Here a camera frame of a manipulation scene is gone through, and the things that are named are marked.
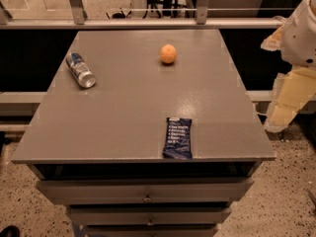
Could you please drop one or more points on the dark blue snack bar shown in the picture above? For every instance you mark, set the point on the dark blue snack bar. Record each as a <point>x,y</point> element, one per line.
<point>178,139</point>

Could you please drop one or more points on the grey drawer cabinet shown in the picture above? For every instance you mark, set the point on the grey drawer cabinet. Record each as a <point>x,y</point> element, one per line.
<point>116,130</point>

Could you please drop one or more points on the metal window railing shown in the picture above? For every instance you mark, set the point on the metal window railing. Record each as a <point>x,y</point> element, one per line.
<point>73,15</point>

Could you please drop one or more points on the grey drawer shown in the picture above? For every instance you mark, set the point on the grey drawer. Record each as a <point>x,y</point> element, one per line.
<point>148,215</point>
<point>104,192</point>

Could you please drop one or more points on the orange fruit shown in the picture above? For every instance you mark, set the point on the orange fruit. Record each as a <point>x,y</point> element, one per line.
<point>168,54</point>

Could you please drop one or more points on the top grey drawer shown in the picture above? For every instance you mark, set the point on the top grey drawer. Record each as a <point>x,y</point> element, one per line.
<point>104,192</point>

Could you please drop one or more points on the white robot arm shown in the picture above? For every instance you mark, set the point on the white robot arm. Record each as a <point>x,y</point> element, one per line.
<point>296,41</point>

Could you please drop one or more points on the middle grey drawer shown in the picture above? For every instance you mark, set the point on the middle grey drawer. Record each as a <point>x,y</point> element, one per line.
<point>148,215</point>

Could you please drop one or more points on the silver blue redbull can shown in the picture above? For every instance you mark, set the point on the silver blue redbull can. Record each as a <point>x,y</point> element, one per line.
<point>80,70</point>

